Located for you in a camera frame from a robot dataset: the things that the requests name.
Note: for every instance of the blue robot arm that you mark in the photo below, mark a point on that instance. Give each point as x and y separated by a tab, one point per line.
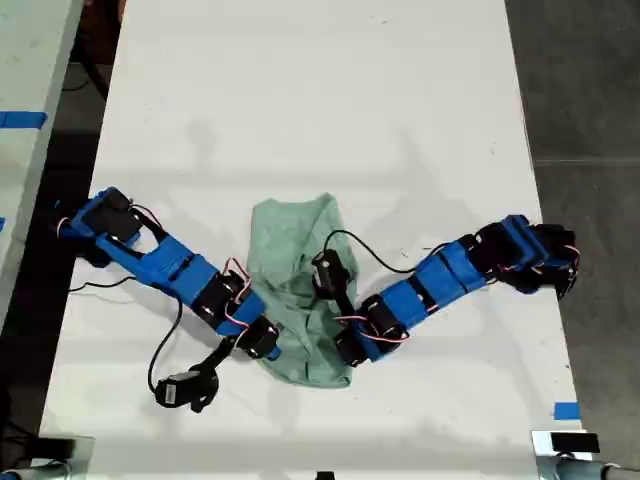
440	275
170	260

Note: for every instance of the grey metal pipe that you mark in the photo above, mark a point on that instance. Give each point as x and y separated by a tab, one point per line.
600	472
35	472

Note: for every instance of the metal corner bracket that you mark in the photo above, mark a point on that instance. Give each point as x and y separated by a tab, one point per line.
84	457
541	445

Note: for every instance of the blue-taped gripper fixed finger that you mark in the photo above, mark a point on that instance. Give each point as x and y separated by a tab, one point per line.
273	354

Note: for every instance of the black camera stalk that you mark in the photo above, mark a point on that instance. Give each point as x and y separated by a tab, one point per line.
217	357
346	306

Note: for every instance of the short blue tape strip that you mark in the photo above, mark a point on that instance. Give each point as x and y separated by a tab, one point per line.
567	410

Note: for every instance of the pale green T-shirt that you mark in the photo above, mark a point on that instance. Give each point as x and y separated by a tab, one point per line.
290	250

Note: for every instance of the black camera box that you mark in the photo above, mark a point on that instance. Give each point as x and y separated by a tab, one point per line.
180	390
330	272

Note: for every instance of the long blue tape strip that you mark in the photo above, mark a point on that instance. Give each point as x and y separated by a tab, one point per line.
22	120

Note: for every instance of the pale side table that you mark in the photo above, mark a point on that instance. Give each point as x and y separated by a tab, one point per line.
30	65

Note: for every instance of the small black box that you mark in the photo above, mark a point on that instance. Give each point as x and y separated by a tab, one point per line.
56	448

